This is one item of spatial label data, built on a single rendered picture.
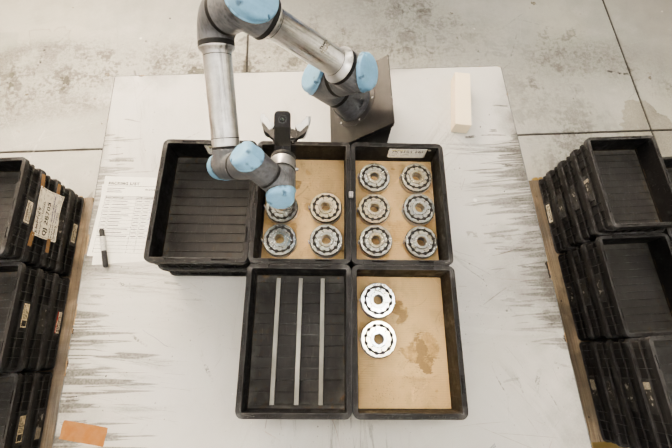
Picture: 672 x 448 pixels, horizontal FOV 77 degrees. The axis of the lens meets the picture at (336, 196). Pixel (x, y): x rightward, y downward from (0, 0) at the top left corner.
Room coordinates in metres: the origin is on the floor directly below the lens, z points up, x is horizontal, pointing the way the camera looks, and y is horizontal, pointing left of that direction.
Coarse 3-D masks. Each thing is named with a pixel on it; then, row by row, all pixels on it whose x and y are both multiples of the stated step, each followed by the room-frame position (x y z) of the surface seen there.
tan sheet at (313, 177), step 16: (304, 160) 0.64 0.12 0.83; (320, 160) 0.64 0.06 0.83; (336, 160) 0.64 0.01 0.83; (304, 176) 0.58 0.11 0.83; (320, 176) 0.58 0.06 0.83; (336, 176) 0.58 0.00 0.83; (304, 192) 0.52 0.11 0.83; (320, 192) 0.52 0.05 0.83; (336, 192) 0.53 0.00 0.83; (304, 208) 0.46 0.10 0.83; (272, 224) 0.40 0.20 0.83; (288, 224) 0.40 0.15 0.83; (304, 224) 0.41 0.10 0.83; (320, 224) 0.41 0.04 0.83; (336, 224) 0.41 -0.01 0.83; (304, 240) 0.35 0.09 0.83; (272, 256) 0.29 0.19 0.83; (288, 256) 0.30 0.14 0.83; (304, 256) 0.30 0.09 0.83; (336, 256) 0.31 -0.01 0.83
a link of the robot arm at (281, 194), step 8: (288, 168) 0.47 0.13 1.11; (280, 176) 0.43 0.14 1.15; (288, 176) 0.44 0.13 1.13; (272, 184) 0.41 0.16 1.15; (280, 184) 0.41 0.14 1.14; (288, 184) 0.42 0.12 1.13; (272, 192) 0.39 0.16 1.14; (280, 192) 0.39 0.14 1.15; (288, 192) 0.39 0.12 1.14; (272, 200) 0.37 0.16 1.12; (280, 200) 0.37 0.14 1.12; (288, 200) 0.38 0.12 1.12; (280, 208) 0.36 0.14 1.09
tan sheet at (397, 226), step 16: (384, 192) 0.54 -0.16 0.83; (400, 192) 0.54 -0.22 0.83; (432, 192) 0.55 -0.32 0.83; (400, 208) 0.48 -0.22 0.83; (416, 208) 0.49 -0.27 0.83; (384, 224) 0.42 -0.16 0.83; (400, 224) 0.43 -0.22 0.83; (432, 224) 0.44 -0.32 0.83; (400, 240) 0.37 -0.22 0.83; (384, 256) 0.32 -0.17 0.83; (400, 256) 0.32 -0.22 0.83; (432, 256) 0.33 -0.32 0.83
